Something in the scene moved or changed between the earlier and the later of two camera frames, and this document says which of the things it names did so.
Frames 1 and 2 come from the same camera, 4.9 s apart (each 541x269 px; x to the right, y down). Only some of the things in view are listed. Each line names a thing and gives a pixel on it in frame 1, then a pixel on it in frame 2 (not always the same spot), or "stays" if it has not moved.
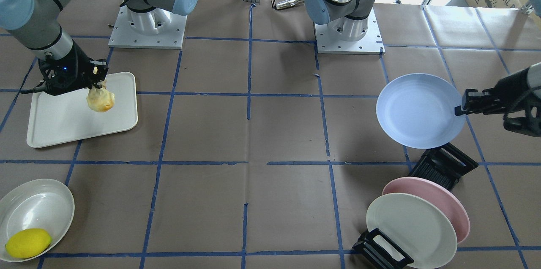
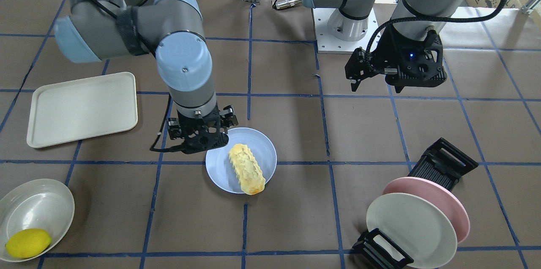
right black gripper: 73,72 → 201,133
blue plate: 417,110 → 219,167
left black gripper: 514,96 → 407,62
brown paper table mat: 253,150 stays
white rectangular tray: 56,119 stays
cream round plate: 46,204 stays
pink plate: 434,192 stays
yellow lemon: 27,243 stays
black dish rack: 445,164 stays
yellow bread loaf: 100,99 → 247,169
